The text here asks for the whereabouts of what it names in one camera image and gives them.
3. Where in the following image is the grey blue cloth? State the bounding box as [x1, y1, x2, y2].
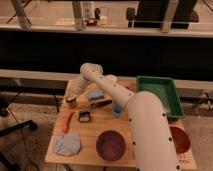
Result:
[53, 133, 81, 157]

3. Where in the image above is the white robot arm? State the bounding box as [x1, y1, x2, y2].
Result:
[71, 63, 181, 171]

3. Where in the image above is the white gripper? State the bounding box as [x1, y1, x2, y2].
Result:
[70, 75, 90, 95]

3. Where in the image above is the small black box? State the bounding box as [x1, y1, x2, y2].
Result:
[78, 111, 90, 122]

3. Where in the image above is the orange bowl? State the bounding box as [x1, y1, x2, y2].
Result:
[170, 126, 191, 154]

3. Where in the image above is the orange carrot toy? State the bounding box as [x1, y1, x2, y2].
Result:
[62, 112, 75, 133]

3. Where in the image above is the green plastic tray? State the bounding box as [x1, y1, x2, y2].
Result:
[136, 76, 185, 121]

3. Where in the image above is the blue sponge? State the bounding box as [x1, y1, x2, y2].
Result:
[88, 90, 104, 101]

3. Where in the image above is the purple bowl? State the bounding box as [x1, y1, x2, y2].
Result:
[96, 130, 126, 161]

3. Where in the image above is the wooden table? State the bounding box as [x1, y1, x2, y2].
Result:
[44, 78, 198, 171]

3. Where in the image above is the black office chair base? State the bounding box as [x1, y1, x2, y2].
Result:
[0, 98, 38, 171]

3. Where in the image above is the blue plastic cup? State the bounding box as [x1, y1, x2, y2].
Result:
[112, 103, 122, 117]

